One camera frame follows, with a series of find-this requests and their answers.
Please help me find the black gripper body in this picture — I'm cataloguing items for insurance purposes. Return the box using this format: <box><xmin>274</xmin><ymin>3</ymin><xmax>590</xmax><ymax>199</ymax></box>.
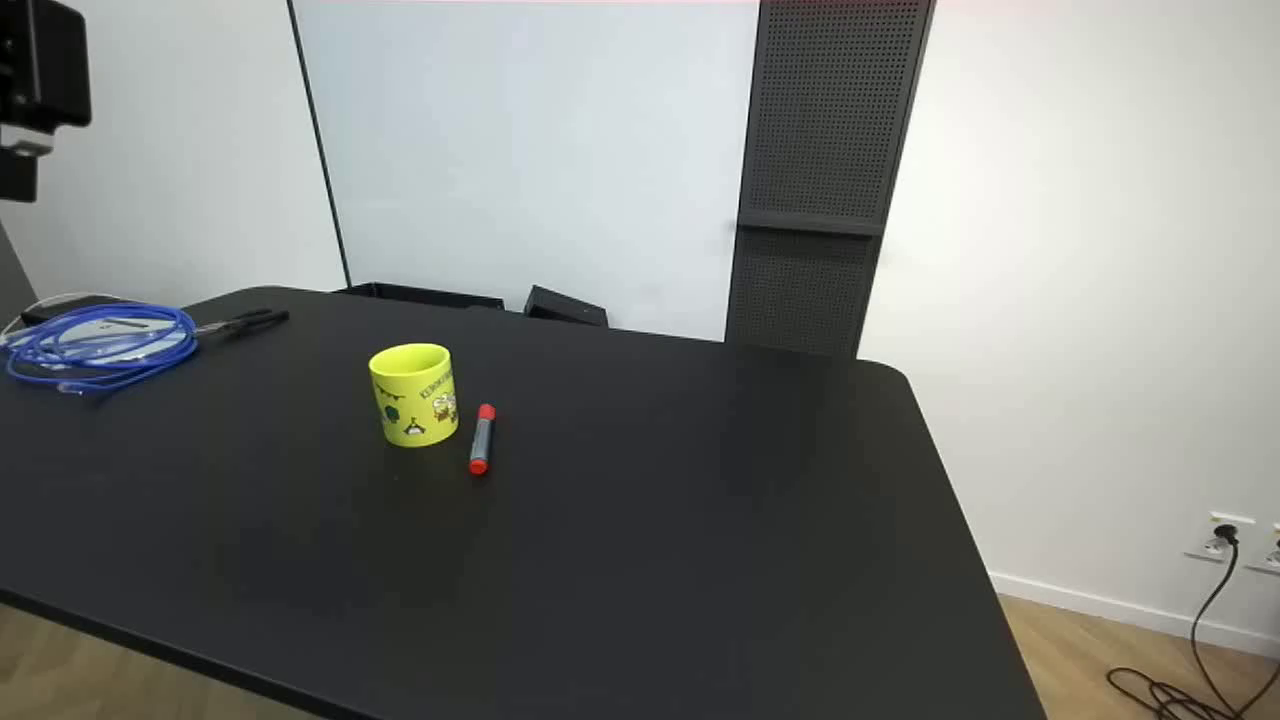
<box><xmin>0</xmin><ymin>146</ymin><xmax>43</xmax><ymax>205</ymax></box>

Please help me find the black power cable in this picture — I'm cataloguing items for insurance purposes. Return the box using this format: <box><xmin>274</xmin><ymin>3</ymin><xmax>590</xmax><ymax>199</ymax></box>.
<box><xmin>1101</xmin><ymin>525</ymin><xmax>1280</xmax><ymax>720</ymax></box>

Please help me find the white wall power outlet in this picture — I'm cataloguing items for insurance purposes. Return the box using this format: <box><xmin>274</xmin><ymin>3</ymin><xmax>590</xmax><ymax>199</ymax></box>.
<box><xmin>1185</xmin><ymin>508</ymin><xmax>1258</xmax><ymax>569</ymax></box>
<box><xmin>1243</xmin><ymin>520</ymin><xmax>1280</xmax><ymax>575</ymax></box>

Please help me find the marker with orange caps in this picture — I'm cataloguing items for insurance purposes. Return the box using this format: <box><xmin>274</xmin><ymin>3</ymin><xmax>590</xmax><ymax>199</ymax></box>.
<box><xmin>463</xmin><ymin>401</ymin><xmax>500</xmax><ymax>480</ymax></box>

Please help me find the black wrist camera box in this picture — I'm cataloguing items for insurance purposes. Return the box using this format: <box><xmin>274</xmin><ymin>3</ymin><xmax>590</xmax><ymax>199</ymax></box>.
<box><xmin>0</xmin><ymin>0</ymin><xmax>96</xmax><ymax>132</ymax></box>

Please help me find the yellow smiley face mug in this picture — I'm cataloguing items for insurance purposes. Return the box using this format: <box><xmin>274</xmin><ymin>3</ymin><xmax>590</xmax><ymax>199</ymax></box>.
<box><xmin>363</xmin><ymin>342</ymin><xmax>463</xmax><ymax>452</ymax></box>

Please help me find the coiled blue cable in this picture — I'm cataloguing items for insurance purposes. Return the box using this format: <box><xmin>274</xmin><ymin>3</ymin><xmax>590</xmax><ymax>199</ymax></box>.
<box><xmin>0</xmin><ymin>297</ymin><xmax>203</xmax><ymax>401</ymax></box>

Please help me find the white whiteboard panel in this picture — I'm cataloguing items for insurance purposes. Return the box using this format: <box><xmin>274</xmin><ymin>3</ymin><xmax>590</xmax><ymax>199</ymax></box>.
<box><xmin>282</xmin><ymin>0</ymin><xmax>764</xmax><ymax>344</ymax></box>

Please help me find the black pen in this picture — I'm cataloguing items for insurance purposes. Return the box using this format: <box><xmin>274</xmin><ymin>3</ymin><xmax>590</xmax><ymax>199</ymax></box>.
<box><xmin>193</xmin><ymin>309</ymin><xmax>293</xmax><ymax>344</ymax></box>

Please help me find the narrow black chair back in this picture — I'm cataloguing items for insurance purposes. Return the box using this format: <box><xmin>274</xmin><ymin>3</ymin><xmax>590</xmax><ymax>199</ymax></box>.
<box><xmin>521</xmin><ymin>284</ymin><xmax>610</xmax><ymax>333</ymax></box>

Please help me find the white baseboard strip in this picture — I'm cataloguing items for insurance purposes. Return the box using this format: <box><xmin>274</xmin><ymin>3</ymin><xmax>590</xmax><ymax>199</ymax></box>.
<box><xmin>991</xmin><ymin>569</ymin><xmax>1280</xmax><ymax>659</ymax></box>

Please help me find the dark grey perforated pillar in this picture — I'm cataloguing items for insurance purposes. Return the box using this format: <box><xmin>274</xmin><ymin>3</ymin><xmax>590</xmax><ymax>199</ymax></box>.
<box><xmin>722</xmin><ymin>0</ymin><xmax>939</xmax><ymax>360</ymax></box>

